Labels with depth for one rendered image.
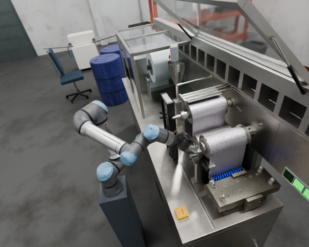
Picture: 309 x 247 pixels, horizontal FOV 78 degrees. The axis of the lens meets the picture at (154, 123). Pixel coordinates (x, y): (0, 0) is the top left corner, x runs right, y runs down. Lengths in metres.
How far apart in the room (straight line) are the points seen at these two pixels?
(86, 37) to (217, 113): 5.75
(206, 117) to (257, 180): 0.49
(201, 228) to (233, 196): 0.27
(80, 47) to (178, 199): 5.86
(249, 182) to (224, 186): 0.16
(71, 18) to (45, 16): 1.00
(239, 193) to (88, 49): 6.04
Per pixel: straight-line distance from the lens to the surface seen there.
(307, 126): 1.07
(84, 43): 6.72
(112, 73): 4.01
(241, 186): 1.33
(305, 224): 2.58
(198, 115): 1.27
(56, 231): 2.69
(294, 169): 1.21
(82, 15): 9.81
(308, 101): 1.03
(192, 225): 1.31
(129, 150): 0.96
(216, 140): 1.17
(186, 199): 1.39
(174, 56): 1.42
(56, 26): 10.06
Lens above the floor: 2.09
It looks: 37 degrees down
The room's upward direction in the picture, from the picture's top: 9 degrees counter-clockwise
